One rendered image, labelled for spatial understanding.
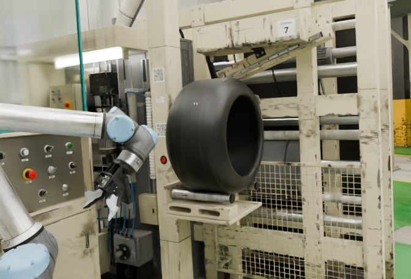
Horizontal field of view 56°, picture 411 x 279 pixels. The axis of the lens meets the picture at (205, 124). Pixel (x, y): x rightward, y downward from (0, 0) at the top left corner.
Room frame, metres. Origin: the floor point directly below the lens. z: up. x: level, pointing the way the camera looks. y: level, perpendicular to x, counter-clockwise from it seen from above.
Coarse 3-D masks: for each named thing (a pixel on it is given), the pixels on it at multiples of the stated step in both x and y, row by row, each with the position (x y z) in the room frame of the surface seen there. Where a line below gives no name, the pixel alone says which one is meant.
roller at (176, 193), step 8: (176, 192) 1.90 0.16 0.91; (184, 192) 1.88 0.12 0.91; (192, 192) 1.86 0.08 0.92; (200, 192) 1.84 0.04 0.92; (208, 192) 1.82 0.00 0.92; (216, 192) 1.81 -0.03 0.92; (200, 200) 1.84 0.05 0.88; (208, 200) 1.81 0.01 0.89; (216, 200) 1.78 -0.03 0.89; (224, 200) 1.76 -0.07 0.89; (232, 200) 1.76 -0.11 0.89
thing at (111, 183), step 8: (112, 168) 1.37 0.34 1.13; (120, 168) 1.38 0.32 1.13; (128, 168) 1.39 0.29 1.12; (104, 176) 1.39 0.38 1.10; (112, 176) 1.36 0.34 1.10; (120, 176) 1.39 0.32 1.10; (96, 184) 1.37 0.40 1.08; (104, 184) 1.33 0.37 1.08; (112, 184) 1.34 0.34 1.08; (120, 184) 1.37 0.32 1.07; (112, 192) 1.35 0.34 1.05
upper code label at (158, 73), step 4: (156, 68) 2.04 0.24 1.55; (160, 68) 2.02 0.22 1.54; (152, 72) 2.05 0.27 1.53; (156, 72) 2.04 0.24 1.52; (160, 72) 2.03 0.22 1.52; (156, 76) 2.04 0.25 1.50; (160, 76) 2.03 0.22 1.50; (156, 80) 2.04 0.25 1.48; (160, 80) 2.03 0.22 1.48; (164, 80) 2.01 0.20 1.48
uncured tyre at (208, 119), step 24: (192, 96) 1.78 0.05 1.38; (216, 96) 1.73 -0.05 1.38; (240, 96) 2.09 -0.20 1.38; (168, 120) 1.79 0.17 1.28; (192, 120) 1.71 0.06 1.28; (216, 120) 1.68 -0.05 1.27; (240, 120) 2.18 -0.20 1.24; (168, 144) 1.77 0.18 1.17; (192, 144) 1.69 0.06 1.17; (216, 144) 1.66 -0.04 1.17; (240, 144) 2.18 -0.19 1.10; (192, 168) 1.73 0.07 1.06; (216, 168) 1.68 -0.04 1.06; (240, 168) 2.10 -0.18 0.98
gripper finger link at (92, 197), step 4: (88, 192) 1.38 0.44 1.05; (92, 192) 1.38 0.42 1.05; (96, 192) 1.39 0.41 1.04; (100, 192) 1.39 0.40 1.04; (88, 196) 1.38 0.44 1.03; (92, 196) 1.39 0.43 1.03; (96, 196) 1.39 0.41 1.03; (100, 196) 1.39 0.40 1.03; (88, 200) 1.39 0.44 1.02; (92, 200) 1.39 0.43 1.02; (96, 200) 1.40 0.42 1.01; (84, 204) 1.39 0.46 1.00; (88, 204) 1.39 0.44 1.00; (84, 208) 1.39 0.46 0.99
